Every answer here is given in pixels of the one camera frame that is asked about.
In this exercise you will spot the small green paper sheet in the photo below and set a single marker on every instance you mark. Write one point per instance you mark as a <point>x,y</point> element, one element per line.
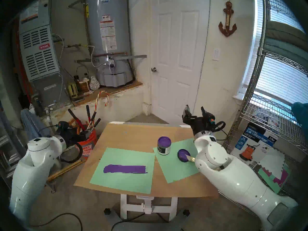
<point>175,170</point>

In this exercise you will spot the grey bryant furnace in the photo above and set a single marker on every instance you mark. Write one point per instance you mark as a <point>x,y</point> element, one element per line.
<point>38,59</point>

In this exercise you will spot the yellow gas pipe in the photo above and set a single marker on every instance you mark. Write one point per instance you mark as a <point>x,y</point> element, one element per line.
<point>77,45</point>

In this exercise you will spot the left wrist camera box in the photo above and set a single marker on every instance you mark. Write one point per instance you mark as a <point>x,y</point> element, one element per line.
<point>63,127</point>

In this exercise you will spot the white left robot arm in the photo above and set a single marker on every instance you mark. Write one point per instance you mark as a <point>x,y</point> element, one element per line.
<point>31,175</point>

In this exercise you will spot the brown anchor wall decoration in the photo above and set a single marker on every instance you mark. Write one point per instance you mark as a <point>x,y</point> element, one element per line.
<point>227,21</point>

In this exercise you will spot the large green paper sheet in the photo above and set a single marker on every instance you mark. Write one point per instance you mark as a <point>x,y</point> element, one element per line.
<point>120,182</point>

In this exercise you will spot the striped candy cane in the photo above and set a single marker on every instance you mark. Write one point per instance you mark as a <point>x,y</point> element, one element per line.
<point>97,101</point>

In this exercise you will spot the white panel door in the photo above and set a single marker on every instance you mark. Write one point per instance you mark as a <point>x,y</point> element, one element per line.
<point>178,64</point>

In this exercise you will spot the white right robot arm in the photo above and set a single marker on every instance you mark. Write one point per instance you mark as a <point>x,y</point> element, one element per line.
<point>231,175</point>

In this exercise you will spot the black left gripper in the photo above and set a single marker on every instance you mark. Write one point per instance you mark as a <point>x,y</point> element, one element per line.
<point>73,136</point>

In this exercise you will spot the utility pump box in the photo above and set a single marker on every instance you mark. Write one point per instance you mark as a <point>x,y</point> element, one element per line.
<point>259,141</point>

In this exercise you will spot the grey green cushion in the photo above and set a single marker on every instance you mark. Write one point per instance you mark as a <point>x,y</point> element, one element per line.
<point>284,50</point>
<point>284,30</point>

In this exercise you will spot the teal cloth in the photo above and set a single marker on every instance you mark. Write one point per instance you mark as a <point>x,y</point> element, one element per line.
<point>300,112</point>

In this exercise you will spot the grey water heater tank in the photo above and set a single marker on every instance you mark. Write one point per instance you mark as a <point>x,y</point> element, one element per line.
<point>108,64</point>

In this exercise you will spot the brown wooden ledge board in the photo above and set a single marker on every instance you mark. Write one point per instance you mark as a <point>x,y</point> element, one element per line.
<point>115,89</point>

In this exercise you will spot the blue cloth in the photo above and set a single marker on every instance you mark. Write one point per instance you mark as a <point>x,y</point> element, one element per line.
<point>32,127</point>

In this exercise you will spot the purple paint jar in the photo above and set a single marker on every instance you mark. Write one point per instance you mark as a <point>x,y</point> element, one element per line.
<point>164,148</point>

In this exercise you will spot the orange plastic bucket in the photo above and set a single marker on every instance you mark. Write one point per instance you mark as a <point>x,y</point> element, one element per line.
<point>87,148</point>

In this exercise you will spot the white scalloped paper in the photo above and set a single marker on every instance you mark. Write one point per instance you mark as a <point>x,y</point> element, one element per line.
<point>272,160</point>

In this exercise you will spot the orange vertical pipe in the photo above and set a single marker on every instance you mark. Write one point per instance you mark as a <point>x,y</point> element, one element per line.
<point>21,69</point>

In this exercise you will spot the foil wrapped object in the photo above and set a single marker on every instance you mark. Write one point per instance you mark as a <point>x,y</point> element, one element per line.
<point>94,84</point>

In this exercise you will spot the white grey table frame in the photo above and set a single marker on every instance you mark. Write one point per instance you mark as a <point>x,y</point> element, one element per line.
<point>145,204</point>

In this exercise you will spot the white window blinds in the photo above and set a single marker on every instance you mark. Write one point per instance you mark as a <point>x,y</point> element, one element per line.
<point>284,76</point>

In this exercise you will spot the black grip silver tool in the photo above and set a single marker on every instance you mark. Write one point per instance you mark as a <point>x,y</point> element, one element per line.
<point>93,116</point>

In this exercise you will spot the light wood slat piece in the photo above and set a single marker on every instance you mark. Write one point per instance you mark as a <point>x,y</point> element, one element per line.
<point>125,169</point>

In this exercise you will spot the white light switch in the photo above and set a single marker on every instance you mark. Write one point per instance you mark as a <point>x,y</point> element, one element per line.
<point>216,54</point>

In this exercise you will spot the wooden floor sticks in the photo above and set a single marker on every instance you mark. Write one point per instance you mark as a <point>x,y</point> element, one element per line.
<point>65,170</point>

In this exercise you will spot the purple jar lid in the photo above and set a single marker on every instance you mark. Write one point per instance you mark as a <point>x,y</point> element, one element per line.
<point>182,153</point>

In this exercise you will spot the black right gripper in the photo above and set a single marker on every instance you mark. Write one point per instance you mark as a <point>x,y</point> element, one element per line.
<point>199,125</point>

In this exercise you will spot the red black bolt cutter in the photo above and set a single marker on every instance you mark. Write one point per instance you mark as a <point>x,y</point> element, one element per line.
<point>77,121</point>

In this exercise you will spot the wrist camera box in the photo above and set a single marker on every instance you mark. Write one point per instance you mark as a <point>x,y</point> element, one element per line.
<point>213,121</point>
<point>63,127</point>

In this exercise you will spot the magenta craft paper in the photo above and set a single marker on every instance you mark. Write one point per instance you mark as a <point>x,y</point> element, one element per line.
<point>284,176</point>

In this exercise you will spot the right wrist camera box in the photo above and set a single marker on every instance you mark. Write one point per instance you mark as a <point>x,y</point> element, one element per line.
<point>213,121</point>

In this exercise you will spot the green craft paper scrap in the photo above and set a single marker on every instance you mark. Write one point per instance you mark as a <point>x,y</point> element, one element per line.
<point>270,182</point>

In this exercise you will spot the aluminium ladder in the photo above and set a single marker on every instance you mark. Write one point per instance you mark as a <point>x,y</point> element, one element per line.
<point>7,146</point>

